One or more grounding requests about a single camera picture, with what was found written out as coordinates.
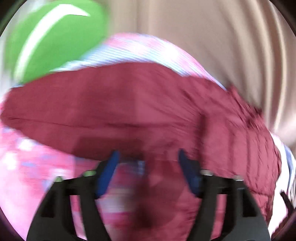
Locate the maroon puffer jacket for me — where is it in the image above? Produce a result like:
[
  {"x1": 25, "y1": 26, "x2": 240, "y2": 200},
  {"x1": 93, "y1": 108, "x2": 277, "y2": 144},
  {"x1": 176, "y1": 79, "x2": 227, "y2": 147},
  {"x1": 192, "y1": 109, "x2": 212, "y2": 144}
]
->
[{"x1": 1, "y1": 63, "x2": 281, "y2": 240}]

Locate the pink floral bed sheet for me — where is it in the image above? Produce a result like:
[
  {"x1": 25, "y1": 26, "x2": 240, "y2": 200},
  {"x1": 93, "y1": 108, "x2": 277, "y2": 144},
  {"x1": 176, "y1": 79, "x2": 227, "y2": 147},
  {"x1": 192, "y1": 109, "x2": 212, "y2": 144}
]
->
[{"x1": 1, "y1": 33, "x2": 295, "y2": 240}]

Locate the beige curtain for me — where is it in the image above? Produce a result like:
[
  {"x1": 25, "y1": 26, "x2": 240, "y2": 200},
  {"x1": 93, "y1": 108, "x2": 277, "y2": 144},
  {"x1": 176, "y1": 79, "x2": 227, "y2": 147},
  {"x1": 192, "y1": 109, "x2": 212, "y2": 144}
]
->
[{"x1": 106, "y1": 1, "x2": 295, "y2": 144}]

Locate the green pillow white stripe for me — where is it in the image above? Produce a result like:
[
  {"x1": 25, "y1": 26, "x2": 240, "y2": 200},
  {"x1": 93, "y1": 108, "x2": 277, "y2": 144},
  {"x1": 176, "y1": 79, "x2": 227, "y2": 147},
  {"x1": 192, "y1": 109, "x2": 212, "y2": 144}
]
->
[{"x1": 4, "y1": 1, "x2": 109, "y2": 83}]

